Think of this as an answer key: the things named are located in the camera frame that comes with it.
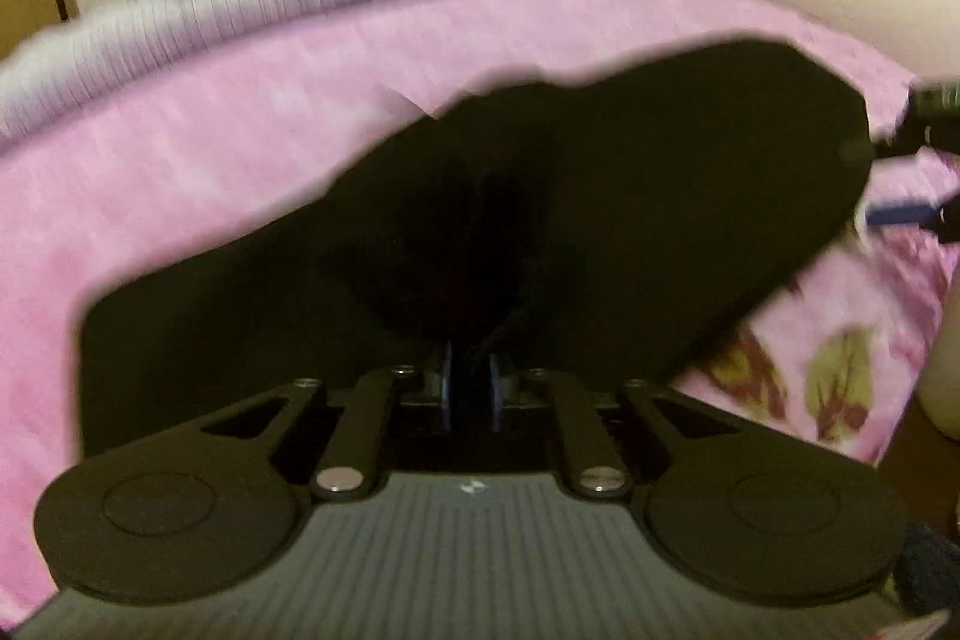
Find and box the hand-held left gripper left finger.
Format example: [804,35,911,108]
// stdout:
[201,364,458,503]

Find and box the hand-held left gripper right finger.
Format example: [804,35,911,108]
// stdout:
[487,351,732,498]

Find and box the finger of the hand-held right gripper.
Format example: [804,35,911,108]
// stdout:
[864,201,960,245]
[844,80,960,163]

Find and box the black knit garment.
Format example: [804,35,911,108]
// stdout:
[75,36,877,461]

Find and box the pink floral blanket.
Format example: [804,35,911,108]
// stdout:
[0,0,960,618]

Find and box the dark blue cloth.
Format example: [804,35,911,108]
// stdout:
[896,520,960,615]

